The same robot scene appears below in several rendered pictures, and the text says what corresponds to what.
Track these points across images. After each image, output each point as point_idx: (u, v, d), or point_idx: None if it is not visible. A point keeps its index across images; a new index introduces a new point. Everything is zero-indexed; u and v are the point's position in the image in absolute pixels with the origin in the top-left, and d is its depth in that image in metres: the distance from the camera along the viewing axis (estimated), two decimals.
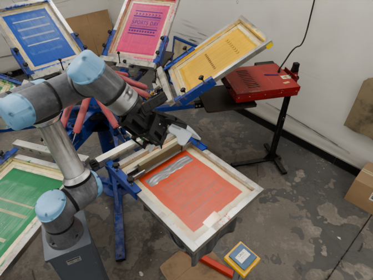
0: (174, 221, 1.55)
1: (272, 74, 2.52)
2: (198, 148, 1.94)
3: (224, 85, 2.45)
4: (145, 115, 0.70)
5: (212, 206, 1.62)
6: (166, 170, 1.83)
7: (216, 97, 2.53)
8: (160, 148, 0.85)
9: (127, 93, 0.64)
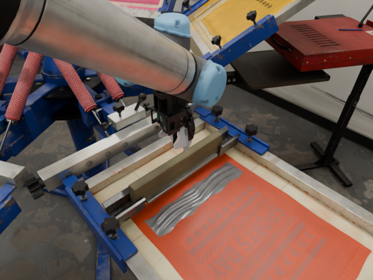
0: None
1: (353, 29, 1.55)
2: (253, 150, 0.97)
3: (276, 44, 1.48)
4: (177, 102, 0.69)
5: None
6: (190, 196, 0.86)
7: (261, 66, 1.56)
8: (172, 141, 0.83)
9: None
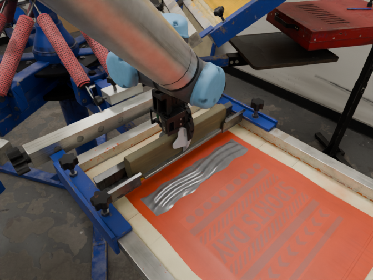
0: None
1: (362, 8, 1.47)
2: (260, 125, 0.89)
3: (282, 23, 1.40)
4: (176, 103, 0.69)
5: (330, 276, 0.58)
6: (191, 173, 0.78)
7: (266, 48, 1.48)
8: None
9: None
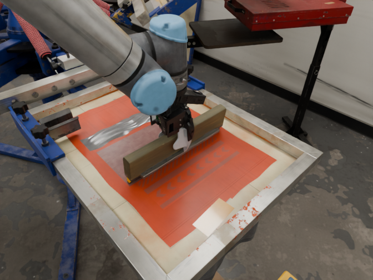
0: (126, 221, 0.67)
1: None
2: (190, 87, 1.06)
3: (232, 8, 1.57)
4: (176, 104, 0.69)
5: (215, 188, 0.74)
6: (125, 123, 0.95)
7: (220, 31, 1.65)
8: None
9: (181, 79, 0.62)
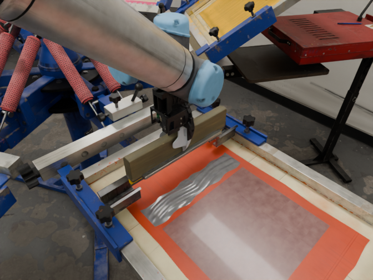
0: None
1: (352, 23, 1.54)
2: (251, 140, 0.96)
3: (275, 38, 1.47)
4: (177, 102, 0.70)
5: None
6: (187, 186, 0.85)
7: (260, 60, 1.55)
8: None
9: None
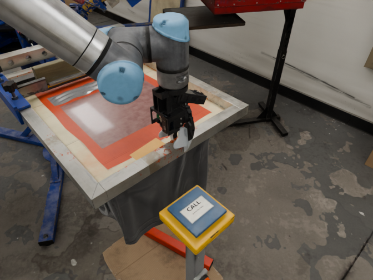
0: (75, 153, 0.82)
1: None
2: None
3: None
4: (176, 102, 0.69)
5: (154, 131, 0.89)
6: (87, 85, 1.10)
7: (189, 16, 1.80)
8: None
9: (182, 76, 0.63)
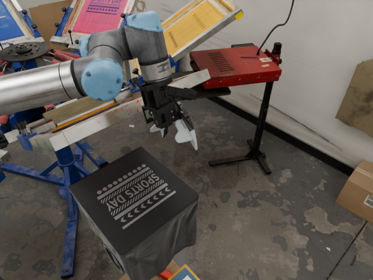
0: None
1: (250, 57, 2.15)
2: (136, 90, 1.42)
3: (192, 69, 2.08)
4: (165, 96, 0.72)
5: None
6: (87, 119, 1.30)
7: None
8: (162, 135, 0.86)
9: (162, 66, 0.67)
